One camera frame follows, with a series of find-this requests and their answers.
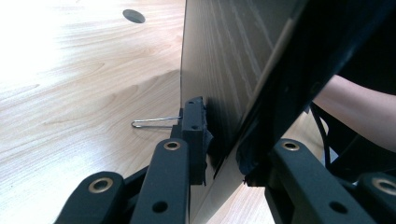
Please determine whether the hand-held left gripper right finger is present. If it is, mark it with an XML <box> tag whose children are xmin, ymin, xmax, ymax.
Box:
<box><xmin>235</xmin><ymin>139</ymin><xmax>276</xmax><ymax>188</ymax></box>

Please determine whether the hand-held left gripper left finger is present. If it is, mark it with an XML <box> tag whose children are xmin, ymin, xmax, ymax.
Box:
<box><xmin>170</xmin><ymin>96</ymin><xmax>215</xmax><ymax>187</ymax></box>

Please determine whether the dark board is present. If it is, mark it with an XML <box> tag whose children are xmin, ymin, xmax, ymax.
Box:
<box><xmin>179</xmin><ymin>0</ymin><xmax>396</xmax><ymax>224</ymax></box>

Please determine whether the black binder clip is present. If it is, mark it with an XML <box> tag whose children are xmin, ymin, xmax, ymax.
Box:
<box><xmin>131</xmin><ymin>115</ymin><xmax>185</xmax><ymax>130</ymax></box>

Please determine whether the dark round table grommet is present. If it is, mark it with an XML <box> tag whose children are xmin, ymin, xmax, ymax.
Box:
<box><xmin>121</xmin><ymin>8</ymin><xmax>147</xmax><ymax>24</ymax></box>

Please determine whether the right hand-held gripper cable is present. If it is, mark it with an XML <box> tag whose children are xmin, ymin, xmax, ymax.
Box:
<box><xmin>309</xmin><ymin>104</ymin><xmax>332</xmax><ymax>171</ymax></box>

